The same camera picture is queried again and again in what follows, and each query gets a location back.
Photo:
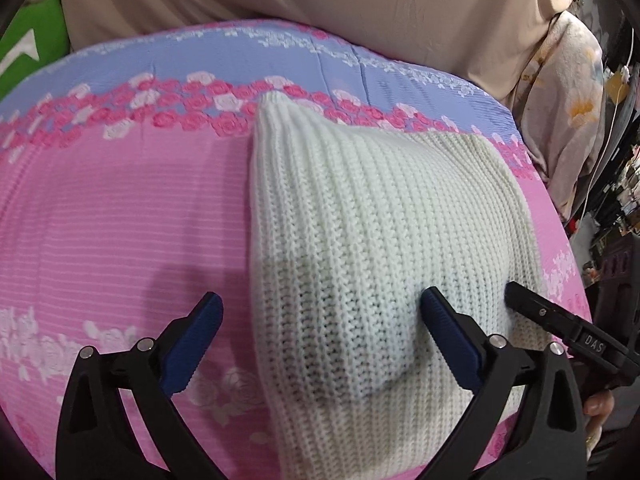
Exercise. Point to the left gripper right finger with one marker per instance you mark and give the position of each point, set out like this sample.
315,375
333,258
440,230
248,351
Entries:
547,440

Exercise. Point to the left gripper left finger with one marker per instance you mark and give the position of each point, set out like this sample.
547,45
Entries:
95,439

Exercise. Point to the white knit sweater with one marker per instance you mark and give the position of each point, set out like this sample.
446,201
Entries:
349,225

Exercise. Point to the person's right hand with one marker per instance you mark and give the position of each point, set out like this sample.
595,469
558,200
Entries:
598,408

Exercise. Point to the pink floral bed sheet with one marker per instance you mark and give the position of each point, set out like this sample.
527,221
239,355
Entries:
123,200

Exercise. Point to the floral cream cloth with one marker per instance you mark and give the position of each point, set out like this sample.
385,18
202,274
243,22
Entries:
557,106

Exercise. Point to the green pillow white mark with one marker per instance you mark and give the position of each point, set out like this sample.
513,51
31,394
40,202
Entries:
36,37

